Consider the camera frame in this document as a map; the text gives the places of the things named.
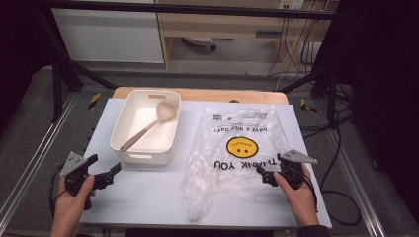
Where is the white cabinet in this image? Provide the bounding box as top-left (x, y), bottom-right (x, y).
top-left (50, 0), bottom-right (165, 64)

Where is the black frame crossbar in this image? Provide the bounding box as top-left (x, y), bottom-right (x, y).
top-left (33, 0), bottom-right (345, 21)

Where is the beige soup ladle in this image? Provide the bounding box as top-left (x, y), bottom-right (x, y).
top-left (119, 101), bottom-right (178, 153)

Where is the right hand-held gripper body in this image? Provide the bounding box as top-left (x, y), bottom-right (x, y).
top-left (277, 149), bottom-right (319, 192)

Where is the person's left hand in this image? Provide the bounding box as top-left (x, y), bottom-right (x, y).
top-left (53, 175), bottom-right (96, 222)

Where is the hand-held gripper cable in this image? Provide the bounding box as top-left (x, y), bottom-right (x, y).
top-left (302, 173), bottom-right (319, 212)
top-left (48, 164), bottom-right (68, 219)

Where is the white table mat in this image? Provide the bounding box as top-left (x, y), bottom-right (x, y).
top-left (79, 98), bottom-right (333, 229)

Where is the dark curtain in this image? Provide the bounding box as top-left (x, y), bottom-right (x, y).
top-left (339, 0), bottom-right (419, 225)
top-left (0, 0), bottom-right (55, 132)

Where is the black frame stand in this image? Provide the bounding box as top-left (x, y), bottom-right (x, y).
top-left (33, 6), bottom-right (117, 123)
top-left (279, 19), bottom-right (355, 129)

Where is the left hand-held gripper cable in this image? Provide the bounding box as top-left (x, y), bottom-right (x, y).
top-left (48, 164), bottom-right (68, 219)

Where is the clear plastic bag smiley print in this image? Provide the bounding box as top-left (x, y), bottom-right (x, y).
top-left (182, 104), bottom-right (292, 225)

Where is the wall power outlet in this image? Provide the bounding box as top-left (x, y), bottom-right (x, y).
top-left (278, 0), bottom-right (305, 10)

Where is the right hand-held gripper cable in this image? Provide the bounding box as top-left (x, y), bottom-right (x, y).
top-left (302, 173), bottom-right (319, 212)

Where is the black floor cable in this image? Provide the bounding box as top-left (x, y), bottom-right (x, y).
top-left (319, 126), bottom-right (363, 227)

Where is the white plastic bin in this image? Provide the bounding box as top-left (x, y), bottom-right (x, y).
top-left (109, 89), bottom-right (182, 167)

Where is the grey chair base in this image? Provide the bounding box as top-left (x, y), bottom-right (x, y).
top-left (182, 36), bottom-right (217, 51)

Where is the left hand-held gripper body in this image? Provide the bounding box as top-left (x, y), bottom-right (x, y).
top-left (58, 151), bottom-right (92, 198)

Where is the wooden desk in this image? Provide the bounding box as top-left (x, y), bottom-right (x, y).
top-left (154, 0), bottom-right (340, 77)

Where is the person's right hand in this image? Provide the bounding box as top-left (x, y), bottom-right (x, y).
top-left (273, 163), bottom-right (320, 229)

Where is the black hanging cable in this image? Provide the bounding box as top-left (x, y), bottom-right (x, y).
top-left (267, 18), bottom-right (293, 77)
top-left (299, 9), bottom-right (328, 76)

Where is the aluminium rail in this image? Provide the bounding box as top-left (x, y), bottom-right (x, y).
top-left (329, 131), bottom-right (387, 237)
top-left (0, 94), bottom-right (77, 228)

